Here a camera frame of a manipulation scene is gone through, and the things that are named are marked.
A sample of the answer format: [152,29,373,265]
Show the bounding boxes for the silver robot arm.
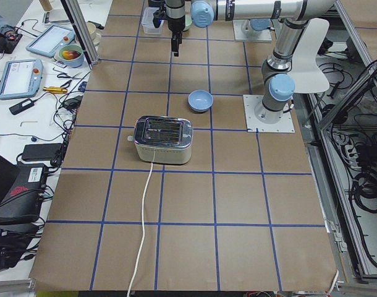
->
[190,1,334,124]

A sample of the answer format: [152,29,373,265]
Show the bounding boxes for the cream silver toaster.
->
[127,115,193,165]

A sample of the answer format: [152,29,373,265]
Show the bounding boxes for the black computer box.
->
[0,163,48,226]

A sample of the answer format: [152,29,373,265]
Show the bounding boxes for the aluminium frame post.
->
[61,0,99,67]

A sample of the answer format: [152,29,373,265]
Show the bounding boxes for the teach pendant tablet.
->
[0,59,43,100]
[26,25,75,58]

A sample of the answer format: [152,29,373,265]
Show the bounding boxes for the black power adapter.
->
[9,98,35,115]

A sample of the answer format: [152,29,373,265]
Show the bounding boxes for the beige cup stack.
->
[86,22,101,46]

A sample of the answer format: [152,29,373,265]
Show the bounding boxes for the black power brick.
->
[21,143,62,161]

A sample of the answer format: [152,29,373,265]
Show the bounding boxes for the lower teach pendant tablet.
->
[0,59,43,100]

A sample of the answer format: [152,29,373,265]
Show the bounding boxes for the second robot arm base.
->
[233,19,272,43]

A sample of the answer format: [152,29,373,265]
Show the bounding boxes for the white power strip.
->
[343,143,360,170]

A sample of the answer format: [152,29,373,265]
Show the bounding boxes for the allen key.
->
[20,121,38,127]

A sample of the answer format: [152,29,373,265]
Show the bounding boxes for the clear plastic container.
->
[141,7,164,35]

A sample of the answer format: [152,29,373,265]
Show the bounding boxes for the green bowl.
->
[184,14,192,32]

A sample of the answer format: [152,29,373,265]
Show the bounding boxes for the white toaster power cable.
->
[126,161,155,297]

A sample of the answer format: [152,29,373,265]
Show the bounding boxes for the upper teach pendant tablet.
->
[26,25,75,58]

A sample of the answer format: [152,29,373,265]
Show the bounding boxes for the yellow screwdriver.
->
[43,87,67,94]

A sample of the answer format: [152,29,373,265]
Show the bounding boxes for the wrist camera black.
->
[148,0,165,28]

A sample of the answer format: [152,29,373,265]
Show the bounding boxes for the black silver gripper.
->
[165,0,185,56]

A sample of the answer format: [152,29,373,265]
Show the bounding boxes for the bowl with fruit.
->
[58,45,84,68]

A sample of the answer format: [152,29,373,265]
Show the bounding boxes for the black scissors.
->
[56,72,80,88]

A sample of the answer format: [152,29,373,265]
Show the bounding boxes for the blue bowl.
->
[188,90,214,113]

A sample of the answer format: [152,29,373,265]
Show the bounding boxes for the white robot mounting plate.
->
[243,95,295,133]

